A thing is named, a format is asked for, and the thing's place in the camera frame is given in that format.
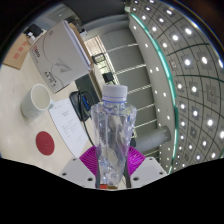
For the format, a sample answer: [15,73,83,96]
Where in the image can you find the black desk phone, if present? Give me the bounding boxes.
[68,90,98,123]

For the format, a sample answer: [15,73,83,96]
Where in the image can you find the round ceiling lights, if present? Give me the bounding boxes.
[128,0,224,174]

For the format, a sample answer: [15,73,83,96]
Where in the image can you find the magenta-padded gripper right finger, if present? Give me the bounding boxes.
[124,145,168,189]

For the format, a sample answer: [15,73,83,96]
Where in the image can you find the black cable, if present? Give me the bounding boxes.
[77,91,98,148]

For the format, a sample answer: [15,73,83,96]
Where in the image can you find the white copy paper carton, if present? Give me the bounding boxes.
[29,19,93,94]

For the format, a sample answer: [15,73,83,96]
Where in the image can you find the clear plastic water bottle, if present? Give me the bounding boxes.
[90,84,138,190]

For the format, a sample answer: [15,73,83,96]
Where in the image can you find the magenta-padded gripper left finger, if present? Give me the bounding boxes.
[59,145,99,189]

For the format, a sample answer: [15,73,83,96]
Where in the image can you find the white ceramic mug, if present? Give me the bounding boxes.
[20,83,54,120]

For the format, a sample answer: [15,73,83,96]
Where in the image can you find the black power adapter with cables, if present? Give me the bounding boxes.
[24,23,46,44]

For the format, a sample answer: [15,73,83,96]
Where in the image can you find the row of black office chairs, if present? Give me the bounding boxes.
[91,52,117,86]

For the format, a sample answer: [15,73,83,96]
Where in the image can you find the white printed paper sheet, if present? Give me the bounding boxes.
[48,97,89,158]

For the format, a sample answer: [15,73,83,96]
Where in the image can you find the flat round red coaster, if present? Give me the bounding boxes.
[35,130,56,156]

